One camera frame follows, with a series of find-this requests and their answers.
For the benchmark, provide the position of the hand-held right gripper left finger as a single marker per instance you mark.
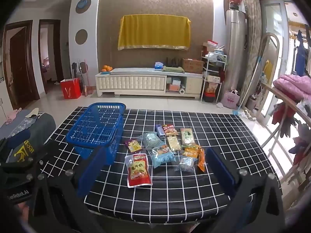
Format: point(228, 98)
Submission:
point(93, 170)

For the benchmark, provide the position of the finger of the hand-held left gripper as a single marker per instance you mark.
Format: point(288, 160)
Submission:
point(29, 159)

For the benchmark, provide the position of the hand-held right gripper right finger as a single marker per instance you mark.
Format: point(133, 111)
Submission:
point(220, 167)

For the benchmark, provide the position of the large orange snack packet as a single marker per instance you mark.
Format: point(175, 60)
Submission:
point(201, 160)

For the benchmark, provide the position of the blue plastic basket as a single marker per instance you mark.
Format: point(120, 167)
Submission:
point(97, 126)

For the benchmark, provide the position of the purple yellow cracker packet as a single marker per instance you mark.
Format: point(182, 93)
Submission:
point(133, 145)

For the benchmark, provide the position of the light blue snack packet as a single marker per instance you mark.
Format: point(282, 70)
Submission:
point(161, 155)

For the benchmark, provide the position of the purple snack packet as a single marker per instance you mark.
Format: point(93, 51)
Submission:
point(159, 130)

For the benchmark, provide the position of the dark cloth with yellow print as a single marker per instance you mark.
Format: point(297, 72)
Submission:
point(23, 150)

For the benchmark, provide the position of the grey patterned cloth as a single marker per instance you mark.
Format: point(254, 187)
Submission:
point(20, 125)

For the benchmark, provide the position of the silver snack packet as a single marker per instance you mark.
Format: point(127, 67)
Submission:
point(184, 164)

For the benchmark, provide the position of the grey sofa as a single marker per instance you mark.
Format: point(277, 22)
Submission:
point(45, 126)

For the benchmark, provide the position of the green beige snack packet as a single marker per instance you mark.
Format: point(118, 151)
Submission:
point(187, 136)

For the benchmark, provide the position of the pink cloth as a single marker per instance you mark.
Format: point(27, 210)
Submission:
point(12, 116)

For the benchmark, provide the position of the cream cloth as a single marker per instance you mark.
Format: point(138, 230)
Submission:
point(32, 112)

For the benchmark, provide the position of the black checked table cover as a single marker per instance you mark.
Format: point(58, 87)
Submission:
point(170, 199)

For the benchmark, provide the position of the red print snack packet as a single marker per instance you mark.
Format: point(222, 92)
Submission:
point(170, 129)

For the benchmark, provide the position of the teal snack packet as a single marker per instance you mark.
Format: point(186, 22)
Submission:
point(150, 139)

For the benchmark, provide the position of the pink bag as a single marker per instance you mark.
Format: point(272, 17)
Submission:
point(230, 99)

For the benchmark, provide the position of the snack bag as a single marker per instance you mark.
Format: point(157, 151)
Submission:
point(211, 87)

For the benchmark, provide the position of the red paper bag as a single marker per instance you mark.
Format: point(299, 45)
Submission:
point(70, 88)

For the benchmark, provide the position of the white paper roll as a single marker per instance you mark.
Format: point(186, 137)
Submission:
point(181, 91)

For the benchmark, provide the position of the orange box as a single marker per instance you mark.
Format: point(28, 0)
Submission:
point(174, 87)

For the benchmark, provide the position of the wooden drying rack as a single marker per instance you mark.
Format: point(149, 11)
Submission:
point(274, 89)

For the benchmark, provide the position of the white cabinet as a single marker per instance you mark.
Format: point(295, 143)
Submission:
point(131, 82)

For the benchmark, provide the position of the white metal rack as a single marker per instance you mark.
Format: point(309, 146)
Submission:
point(206, 72)

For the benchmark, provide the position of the dark wooden door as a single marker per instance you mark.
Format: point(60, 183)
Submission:
point(20, 60)

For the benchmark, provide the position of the plate of oranges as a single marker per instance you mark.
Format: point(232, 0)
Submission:
point(107, 68)

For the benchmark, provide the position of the cardboard box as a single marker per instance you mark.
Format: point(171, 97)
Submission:
point(192, 66)

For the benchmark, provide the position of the green cushion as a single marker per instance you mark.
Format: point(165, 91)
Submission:
point(173, 69)

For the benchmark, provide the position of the pink blanket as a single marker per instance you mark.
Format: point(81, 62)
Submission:
point(291, 85)

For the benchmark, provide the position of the black router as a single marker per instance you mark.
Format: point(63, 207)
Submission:
point(173, 62)

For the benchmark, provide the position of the silver standing air conditioner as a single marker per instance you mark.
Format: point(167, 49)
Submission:
point(236, 51)

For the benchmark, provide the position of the blue tissue box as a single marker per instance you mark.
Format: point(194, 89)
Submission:
point(159, 66)

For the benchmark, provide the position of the hanging blue clothes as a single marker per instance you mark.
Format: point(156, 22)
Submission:
point(301, 53)

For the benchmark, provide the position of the patterned curtain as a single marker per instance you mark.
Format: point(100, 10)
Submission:
point(251, 29)

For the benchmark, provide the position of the yellow cloth cover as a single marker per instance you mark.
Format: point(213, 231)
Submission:
point(153, 31)

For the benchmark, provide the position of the vase of red flowers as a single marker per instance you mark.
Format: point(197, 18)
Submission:
point(233, 1)

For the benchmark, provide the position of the dark wooden doorway frame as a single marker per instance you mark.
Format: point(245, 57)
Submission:
point(58, 53)

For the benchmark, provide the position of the round brown wall decor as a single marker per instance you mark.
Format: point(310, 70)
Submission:
point(81, 36)

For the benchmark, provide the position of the round blue wall decor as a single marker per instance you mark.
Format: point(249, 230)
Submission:
point(83, 5)

